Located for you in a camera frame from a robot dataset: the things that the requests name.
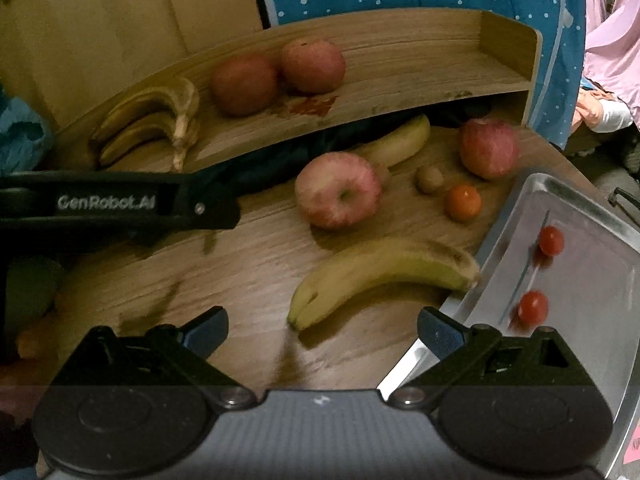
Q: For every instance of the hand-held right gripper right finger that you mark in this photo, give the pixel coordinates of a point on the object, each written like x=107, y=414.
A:
x=440, y=336

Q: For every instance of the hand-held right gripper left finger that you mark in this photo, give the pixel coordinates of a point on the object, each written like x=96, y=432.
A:
x=210, y=329

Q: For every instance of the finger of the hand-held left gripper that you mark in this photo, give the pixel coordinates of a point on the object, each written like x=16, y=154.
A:
x=212, y=205

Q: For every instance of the yellow banana with brown tip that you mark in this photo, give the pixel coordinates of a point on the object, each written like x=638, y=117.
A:
x=380, y=266

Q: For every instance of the pink yellow apple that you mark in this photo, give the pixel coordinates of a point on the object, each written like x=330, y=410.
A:
x=337, y=192

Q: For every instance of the orange tangerine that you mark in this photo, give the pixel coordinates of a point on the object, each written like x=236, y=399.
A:
x=463, y=203

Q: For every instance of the metal tray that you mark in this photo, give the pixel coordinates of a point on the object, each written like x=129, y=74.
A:
x=580, y=265

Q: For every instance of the brown-spotted banana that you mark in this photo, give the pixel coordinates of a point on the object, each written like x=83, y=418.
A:
x=135, y=137

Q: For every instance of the red cherry tomato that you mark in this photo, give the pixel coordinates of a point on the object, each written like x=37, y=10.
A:
x=532, y=307
x=552, y=240

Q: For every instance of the blue plastic bag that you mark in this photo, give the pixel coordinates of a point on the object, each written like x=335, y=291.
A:
x=22, y=132

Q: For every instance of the bunch of bananas on shelf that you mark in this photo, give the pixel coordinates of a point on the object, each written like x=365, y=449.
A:
x=150, y=100

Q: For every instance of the dark red apple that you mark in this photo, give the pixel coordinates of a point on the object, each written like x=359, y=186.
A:
x=242, y=85

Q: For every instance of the brown kiwi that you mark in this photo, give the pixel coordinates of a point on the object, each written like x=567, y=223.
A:
x=429, y=179

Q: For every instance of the brown cardboard panel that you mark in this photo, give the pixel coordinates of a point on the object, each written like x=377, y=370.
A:
x=125, y=20

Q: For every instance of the red streaked apple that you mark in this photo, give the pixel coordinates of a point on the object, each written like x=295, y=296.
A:
x=487, y=147

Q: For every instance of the pink paper note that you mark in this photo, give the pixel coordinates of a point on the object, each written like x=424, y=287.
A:
x=633, y=447

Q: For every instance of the black office chair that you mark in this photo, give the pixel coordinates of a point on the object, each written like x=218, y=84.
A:
x=625, y=200

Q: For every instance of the curved wooden desk shelf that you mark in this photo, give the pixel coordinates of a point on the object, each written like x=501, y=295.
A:
x=400, y=60

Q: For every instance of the white cloth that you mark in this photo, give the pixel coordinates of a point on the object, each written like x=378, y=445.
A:
x=615, y=116

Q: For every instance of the pink cloth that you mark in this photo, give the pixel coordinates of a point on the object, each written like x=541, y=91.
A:
x=610, y=35

